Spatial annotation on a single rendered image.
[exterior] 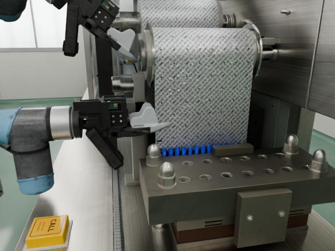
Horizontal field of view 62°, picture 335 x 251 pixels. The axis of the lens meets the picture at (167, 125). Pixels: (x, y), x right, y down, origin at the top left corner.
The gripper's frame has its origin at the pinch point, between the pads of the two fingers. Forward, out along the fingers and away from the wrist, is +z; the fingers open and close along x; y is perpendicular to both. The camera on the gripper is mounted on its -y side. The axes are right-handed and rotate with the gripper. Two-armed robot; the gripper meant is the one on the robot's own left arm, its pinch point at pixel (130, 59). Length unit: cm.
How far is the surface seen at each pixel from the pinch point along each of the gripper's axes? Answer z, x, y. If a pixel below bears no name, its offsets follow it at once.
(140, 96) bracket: 7.6, -0.8, -5.8
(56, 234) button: 7.0, -20.8, -35.5
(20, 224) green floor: 20, 118, -143
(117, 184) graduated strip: 18.0, 1.0, -29.3
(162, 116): 12.9, -8.1, -5.6
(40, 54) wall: -95, 549, -110
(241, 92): 24.6, -8.2, 10.4
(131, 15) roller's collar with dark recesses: -5.5, 20.5, 10.2
